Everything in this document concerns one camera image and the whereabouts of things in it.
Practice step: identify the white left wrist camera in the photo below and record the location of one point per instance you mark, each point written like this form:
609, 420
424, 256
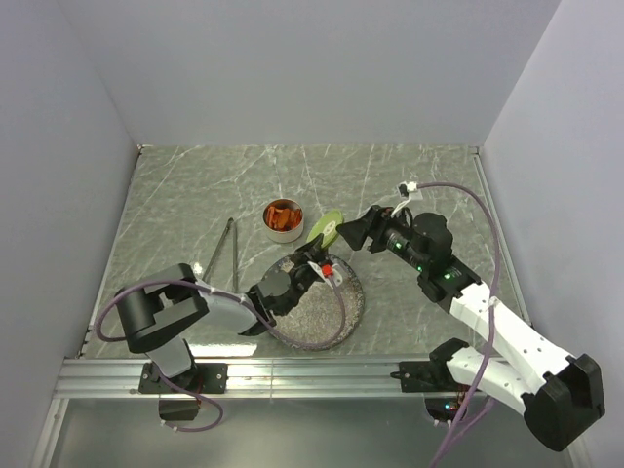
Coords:
331, 274

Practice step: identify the orange fried piece top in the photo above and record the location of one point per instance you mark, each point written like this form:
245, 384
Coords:
282, 219

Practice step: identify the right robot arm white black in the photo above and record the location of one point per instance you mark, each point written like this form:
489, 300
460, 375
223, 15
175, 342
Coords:
558, 395

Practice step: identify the beige round lunch box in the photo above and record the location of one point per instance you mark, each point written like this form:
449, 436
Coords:
288, 236

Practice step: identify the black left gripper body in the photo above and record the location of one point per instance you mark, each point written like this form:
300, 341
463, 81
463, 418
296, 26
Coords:
302, 276

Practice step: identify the speckled grey plate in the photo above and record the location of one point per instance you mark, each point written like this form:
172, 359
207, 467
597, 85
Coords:
318, 319

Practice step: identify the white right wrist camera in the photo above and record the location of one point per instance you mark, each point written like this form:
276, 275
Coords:
409, 192

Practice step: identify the green round lid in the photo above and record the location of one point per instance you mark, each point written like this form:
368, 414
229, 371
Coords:
327, 227

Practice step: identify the aluminium side rail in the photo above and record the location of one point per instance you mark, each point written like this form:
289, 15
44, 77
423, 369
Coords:
476, 152

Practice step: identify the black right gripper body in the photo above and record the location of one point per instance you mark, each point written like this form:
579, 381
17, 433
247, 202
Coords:
380, 221

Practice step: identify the aluminium mounting rail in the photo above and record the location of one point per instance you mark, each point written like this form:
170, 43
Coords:
247, 378

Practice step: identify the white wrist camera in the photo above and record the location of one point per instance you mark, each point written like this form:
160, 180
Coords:
331, 274
409, 192

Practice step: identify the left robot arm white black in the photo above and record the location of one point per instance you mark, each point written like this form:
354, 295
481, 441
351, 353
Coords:
155, 312

